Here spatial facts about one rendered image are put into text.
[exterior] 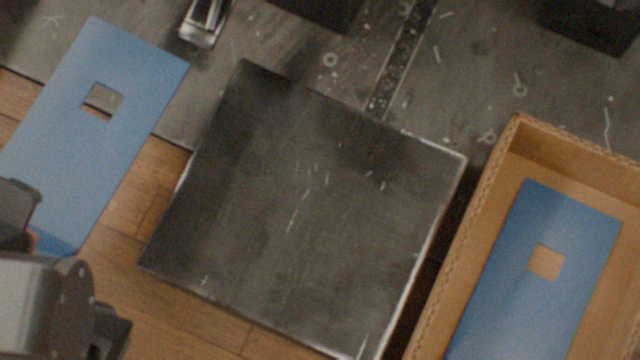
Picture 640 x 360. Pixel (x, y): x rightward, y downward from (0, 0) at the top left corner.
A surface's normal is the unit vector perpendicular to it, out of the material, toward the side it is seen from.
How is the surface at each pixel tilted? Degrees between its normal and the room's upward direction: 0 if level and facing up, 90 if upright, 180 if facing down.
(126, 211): 0
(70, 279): 83
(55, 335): 83
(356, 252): 0
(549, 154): 90
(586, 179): 90
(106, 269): 0
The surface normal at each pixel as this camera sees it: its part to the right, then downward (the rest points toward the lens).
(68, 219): 0.08, -0.34
